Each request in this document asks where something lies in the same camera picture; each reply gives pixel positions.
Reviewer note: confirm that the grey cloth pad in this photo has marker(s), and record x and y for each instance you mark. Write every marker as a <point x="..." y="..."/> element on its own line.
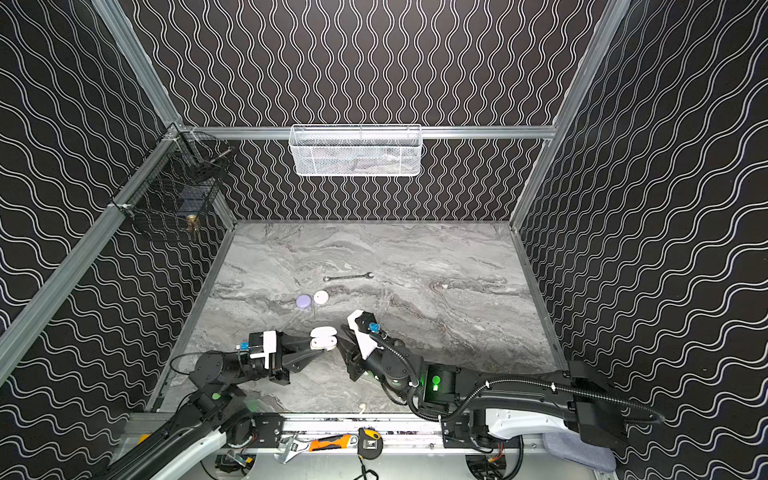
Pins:
<point x="569" y="446"/>

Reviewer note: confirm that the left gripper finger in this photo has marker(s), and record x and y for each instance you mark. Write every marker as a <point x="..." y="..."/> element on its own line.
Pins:
<point x="296" y="352"/>
<point x="280" y="375"/>

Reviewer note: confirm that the purple earbud charging case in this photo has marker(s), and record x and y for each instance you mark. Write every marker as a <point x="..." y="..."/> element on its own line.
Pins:
<point x="304" y="301"/>

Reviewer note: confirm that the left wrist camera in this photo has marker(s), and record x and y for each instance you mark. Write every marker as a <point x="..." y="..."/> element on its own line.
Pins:
<point x="260" y="349"/>

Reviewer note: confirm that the black wire basket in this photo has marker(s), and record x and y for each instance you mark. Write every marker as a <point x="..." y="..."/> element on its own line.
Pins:
<point x="186" y="181"/>

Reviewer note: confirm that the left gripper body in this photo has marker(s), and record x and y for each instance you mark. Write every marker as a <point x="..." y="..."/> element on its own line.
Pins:
<point x="283" y="358"/>

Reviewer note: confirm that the white wire mesh basket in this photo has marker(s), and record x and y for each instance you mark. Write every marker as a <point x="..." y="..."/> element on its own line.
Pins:
<point x="356" y="150"/>

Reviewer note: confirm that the white earbud charging case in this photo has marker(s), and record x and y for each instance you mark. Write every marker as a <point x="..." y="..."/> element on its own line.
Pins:
<point x="321" y="297"/>

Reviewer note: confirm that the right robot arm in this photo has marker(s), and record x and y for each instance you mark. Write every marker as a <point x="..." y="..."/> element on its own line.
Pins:
<point x="479" y="408"/>

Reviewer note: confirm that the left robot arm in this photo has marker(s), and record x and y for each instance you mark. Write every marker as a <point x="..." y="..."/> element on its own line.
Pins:
<point x="215" y="414"/>

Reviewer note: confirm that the silver combination wrench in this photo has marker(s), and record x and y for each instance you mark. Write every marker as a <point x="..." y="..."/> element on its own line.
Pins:
<point x="367" y="275"/>

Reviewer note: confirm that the orange adjustable wrench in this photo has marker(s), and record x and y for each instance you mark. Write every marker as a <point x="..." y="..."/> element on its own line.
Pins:
<point x="294" y="446"/>

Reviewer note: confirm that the brass padlock in basket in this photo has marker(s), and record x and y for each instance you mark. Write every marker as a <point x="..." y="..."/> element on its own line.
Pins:
<point x="193" y="224"/>

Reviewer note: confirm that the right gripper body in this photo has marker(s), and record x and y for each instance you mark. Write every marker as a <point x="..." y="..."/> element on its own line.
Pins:
<point x="352" y="352"/>

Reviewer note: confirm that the black yellow tape measure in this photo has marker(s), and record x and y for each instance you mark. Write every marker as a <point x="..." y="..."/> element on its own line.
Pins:
<point x="370" y="444"/>

